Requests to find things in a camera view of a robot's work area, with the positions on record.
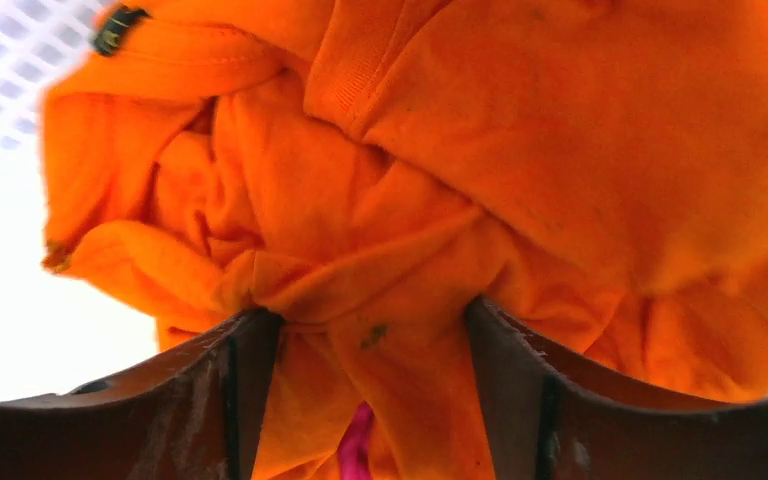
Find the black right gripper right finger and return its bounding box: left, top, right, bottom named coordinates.
left=465, top=298, right=768, bottom=480

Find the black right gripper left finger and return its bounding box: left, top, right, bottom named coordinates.
left=0, top=309, right=283, bottom=479

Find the orange t-shirt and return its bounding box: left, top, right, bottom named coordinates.
left=42, top=1, right=768, bottom=479

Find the pink crumpled t-shirt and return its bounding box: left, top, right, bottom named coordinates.
left=337, top=403, right=374, bottom=480

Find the white plastic laundry basket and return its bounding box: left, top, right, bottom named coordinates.
left=0, top=0, right=110, bottom=162

